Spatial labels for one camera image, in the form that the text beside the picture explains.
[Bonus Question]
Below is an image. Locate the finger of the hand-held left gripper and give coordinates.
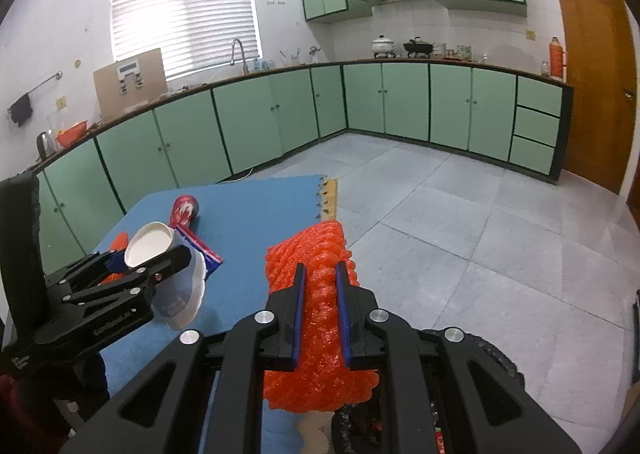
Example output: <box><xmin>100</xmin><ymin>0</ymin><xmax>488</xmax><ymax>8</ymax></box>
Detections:
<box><xmin>46</xmin><ymin>249</ymin><xmax>131</xmax><ymax>293</ymax></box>
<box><xmin>60</xmin><ymin>245</ymin><xmax>194</xmax><ymax>309</ymax></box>

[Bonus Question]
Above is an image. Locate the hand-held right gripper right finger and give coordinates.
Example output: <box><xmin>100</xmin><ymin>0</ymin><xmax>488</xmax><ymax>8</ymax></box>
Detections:
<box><xmin>334</xmin><ymin>261</ymin><xmax>584</xmax><ymax>454</ymax></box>

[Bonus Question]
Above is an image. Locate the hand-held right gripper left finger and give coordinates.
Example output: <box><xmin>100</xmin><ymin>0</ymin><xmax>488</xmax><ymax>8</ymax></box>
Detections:
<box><xmin>60</xmin><ymin>261</ymin><xmax>307</xmax><ymax>454</ymax></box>

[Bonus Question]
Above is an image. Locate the red plastic bag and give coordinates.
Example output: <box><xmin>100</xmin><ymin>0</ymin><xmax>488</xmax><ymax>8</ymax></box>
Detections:
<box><xmin>97</xmin><ymin>233</ymin><xmax>130</xmax><ymax>287</ymax></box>

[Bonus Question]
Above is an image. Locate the white plastic cup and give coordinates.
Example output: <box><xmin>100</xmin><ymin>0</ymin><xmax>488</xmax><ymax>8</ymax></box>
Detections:
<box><xmin>124</xmin><ymin>222</ymin><xmax>207</xmax><ymax>331</ymax></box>

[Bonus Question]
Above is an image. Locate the red snack packet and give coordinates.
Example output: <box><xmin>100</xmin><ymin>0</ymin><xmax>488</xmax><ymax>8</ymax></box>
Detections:
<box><xmin>174</xmin><ymin>228</ymin><xmax>224</xmax><ymax>277</ymax></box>

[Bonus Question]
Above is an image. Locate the red round snack wrapper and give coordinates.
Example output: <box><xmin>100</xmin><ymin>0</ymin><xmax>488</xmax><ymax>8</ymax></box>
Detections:
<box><xmin>170</xmin><ymin>195</ymin><xmax>201</xmax><ymax>231</ymax></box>

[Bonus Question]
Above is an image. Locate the orange foam fruit net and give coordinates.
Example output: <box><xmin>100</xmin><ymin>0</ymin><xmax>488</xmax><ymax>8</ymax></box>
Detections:
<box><xmin>263</xmin><ymin>220</ymin><xmax>379</xmax><ymax>413</ymax></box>

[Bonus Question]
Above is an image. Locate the black waste bin with liner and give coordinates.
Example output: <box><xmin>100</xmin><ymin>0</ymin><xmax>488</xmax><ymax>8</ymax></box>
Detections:
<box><xmin>330</xmin><ymin>328</ymin><xmax>522</xmax><ymax>454</ymax></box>

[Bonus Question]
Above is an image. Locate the blue scalloped table mat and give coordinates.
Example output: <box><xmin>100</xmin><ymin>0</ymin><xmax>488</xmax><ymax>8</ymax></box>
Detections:
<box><xmin>92</xmin><ymin>175</ymin><xmax>329</xmax><ymax>454</ymax></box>

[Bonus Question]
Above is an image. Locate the beige foam puzzle mat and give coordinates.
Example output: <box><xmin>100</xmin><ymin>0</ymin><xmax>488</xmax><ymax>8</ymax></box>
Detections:
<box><xmin>317</xmin><ymin>177</ymin><xmax>341</xmax><ymax>223</ymax></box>

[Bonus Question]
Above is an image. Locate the orange plastic basin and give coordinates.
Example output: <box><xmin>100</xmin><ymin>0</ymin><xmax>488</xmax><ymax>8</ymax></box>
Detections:
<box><xmin>55</xmin><ymin>121</ymin><xmax>90</xmax><ymax>147</ymax></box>

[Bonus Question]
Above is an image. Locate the steel electric kettle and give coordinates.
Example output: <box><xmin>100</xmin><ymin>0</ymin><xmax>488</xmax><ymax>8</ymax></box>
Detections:
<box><xmin>36</xmin><ymin>130</ymin><xmax>57</xmax><ymax>160</ymax></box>

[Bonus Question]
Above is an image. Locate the cardboard box with dispenser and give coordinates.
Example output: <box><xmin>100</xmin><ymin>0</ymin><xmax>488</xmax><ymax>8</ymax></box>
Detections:
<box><xmin>93</xmin><ymin>48</ymin><xmax>168</xmax><ymax>124</ymax></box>

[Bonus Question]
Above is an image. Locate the dark hanging towel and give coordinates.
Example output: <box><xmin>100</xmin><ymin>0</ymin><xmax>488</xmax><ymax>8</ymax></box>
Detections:
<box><xmin>7</xmin><ymin>94</ymin><xmax>34</xmax><ymax>126</ymax></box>

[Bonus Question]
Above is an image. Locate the steel kitchen faucet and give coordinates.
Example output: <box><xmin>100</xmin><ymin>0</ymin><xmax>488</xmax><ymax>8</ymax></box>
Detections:
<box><xmin>231</xmin><ymin>38</ymin><xmax>249</xmax><ymax>75</ymax></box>

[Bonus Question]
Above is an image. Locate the green base cabinet unit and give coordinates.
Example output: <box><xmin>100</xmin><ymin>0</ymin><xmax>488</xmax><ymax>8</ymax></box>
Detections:
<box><xmin>30</xmin><ymin>60</ymin><xmax>575</xmax><ymax>261</ymax></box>

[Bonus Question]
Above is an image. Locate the white window blind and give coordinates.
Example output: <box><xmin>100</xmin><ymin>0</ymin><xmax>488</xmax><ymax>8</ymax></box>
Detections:
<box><xmin>110</xmin><ymin>0</ymin><xmax>263</xmax><ymax>80</ymax></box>

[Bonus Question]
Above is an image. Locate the white cooking pot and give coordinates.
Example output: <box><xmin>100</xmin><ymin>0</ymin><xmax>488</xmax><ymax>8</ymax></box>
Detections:
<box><xmin>371</xmin><ymin>34</ymin><xmax>396</xmax><ymax>58</ymax></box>

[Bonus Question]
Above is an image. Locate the black wok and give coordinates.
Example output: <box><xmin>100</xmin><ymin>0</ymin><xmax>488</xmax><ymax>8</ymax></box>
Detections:
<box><xmin>403</xmin><ymin>37</ymin><xmax>434</xmax><ymax>58</ymax></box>

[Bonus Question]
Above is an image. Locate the orange thermos flask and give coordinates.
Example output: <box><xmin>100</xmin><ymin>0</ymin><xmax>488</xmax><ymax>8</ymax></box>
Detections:
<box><xmin>548</xmin><ymin>36</ymin><xmax>568</xmax><ymax>80</ymax></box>

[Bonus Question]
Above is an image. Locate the white power cable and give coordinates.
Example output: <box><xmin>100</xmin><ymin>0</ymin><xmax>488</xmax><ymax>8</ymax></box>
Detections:
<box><xmin>215</xmin><ymin>169</ymin><xmax>252</xmax><ymax>185</ymax></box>

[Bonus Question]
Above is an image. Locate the steel towel rail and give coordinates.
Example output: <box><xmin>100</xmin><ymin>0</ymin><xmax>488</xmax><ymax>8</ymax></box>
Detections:
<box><xmin>7</xmin><ymin>70</ymin><xmax>64</xmax><ymax>110</ymax></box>

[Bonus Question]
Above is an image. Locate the wooden door with handle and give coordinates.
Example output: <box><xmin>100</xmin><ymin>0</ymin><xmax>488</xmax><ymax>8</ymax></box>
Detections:
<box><xmin>549</xmin><ymin>0</ymin><xmax>640</xmax><ymax>195</ymax></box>

